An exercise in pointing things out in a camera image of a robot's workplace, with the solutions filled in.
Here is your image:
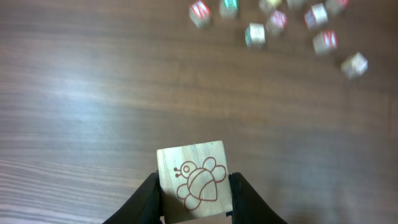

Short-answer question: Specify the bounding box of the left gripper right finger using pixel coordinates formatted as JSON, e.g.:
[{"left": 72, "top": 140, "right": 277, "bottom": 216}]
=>
[{"left": 226, "top": 172, "right": 287, "bottom": 224}]

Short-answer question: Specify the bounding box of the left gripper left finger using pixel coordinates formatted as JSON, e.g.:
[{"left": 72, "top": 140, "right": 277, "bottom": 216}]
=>
[{"left": 103, "top": 172, "right": 164, "bottom": 224}]

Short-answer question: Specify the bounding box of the wooden block blue side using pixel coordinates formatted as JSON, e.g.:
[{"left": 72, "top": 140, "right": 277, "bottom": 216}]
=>
[{"left": 157, "top": 141, "right": 233, "bottom": 223}]

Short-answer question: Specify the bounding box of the red Y block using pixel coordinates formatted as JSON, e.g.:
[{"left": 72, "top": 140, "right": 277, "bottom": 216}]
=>
[{"left": 312, "top": 30, "right": 338, "bottom": 55}]

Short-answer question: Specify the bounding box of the white block black drawing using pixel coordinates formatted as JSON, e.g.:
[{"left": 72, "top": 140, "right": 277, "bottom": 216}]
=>
[{"left": 245, "top": 23, "right": 266, "bottom": 49}]

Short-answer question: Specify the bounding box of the red 9 block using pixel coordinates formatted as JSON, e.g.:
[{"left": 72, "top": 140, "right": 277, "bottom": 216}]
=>
[{"left": 266, "top": 11, "right": 287, "bottom": 36}]

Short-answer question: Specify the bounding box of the green Z block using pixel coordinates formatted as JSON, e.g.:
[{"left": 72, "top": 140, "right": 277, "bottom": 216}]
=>
[{"left": 220, "top": 0, "right": 239, "bottom": 19}]

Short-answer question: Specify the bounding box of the red A block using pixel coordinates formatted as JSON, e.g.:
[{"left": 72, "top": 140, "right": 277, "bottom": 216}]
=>
[{"left": 189, "top": 0, "right": 211, "bottom": 28}]

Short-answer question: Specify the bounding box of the white block red side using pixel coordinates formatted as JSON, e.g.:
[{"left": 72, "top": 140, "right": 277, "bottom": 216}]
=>
[{"left": 304, "top": 3, "right": 328, "bottom": 29}]

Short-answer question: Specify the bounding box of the yellow top block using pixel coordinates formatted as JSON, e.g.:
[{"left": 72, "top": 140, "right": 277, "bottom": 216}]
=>
[{"left": 259, "top": 0, "right": 282, "bottom": 14}]

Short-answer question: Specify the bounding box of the green N block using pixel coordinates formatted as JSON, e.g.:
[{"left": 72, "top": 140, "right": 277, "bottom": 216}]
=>
[{"left": 286, "top": 0, "right": 308, "bottom": 10}]

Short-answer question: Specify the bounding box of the red M block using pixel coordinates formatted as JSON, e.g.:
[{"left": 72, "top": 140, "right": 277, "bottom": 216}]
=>
[{"left": 325, "top": 0, "right": 351, "bottom": 16}]

